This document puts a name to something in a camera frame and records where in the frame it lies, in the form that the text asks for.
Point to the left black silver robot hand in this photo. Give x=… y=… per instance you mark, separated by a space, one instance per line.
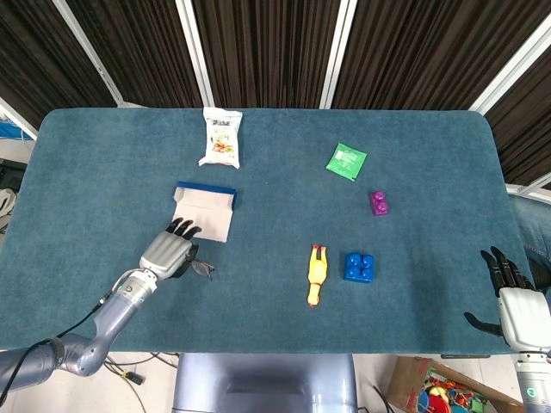
x=165 y=254

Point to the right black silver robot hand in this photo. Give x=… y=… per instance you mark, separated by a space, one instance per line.
x=525 y=318

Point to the eyeglasses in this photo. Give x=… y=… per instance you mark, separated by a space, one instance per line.
x=201 y=266

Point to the white box with blue lid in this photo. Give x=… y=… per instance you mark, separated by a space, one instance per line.
x=206 y=206

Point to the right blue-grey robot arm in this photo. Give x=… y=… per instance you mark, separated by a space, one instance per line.
x=534 y=383

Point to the cardboard box of toys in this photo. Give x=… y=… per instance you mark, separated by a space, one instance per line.
x=406 y=380

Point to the person's jeans leg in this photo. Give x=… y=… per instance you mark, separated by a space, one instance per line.
x=531 y=219

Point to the teal table cloth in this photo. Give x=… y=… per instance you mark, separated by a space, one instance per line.
x=267 y=215

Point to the white snack bag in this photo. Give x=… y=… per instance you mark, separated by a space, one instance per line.
x=221 y=137

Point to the yellow rubber chicken toy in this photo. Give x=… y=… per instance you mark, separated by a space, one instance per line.
x=318 y=271

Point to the blue-grey robot torso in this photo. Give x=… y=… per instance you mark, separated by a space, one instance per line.
x=262 y=383

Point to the blue toy brick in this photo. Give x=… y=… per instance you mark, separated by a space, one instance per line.
x=358 y=267

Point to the purple toy brick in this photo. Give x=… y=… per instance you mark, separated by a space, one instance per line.
x=379 y=204

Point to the green sachet packet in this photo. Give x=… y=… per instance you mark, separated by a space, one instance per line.
x=346 y=161

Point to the dark brown curtain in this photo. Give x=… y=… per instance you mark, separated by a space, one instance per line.
x=271 y=47

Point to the white metal frame post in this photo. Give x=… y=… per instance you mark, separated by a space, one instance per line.
x=338 y=51
x=17 y=118
x=92 y=56
x=196 y=51
x=527 y=189
x=512 y=64

